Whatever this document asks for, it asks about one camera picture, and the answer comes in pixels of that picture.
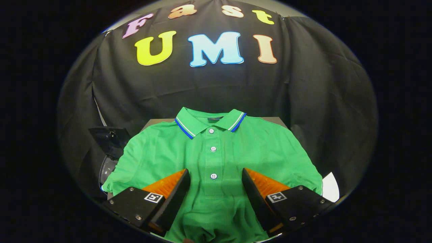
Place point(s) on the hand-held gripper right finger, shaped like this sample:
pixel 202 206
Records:
pixel 258 202

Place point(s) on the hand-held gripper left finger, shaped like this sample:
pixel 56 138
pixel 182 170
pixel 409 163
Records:
pixel 172 202

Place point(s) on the green polo shirt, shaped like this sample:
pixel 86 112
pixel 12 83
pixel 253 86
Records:
pixel 216 202

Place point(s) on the dark glass washing machine lid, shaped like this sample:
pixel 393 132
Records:
pixel 109 140

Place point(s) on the white flat board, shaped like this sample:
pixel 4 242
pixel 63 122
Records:
pixel 330 189

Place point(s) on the black backdrop cloth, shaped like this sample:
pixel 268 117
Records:
pixel 219 87

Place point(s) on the beige cabinet with black frame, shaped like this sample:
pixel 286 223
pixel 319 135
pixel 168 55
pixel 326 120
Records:
pixel 273 120

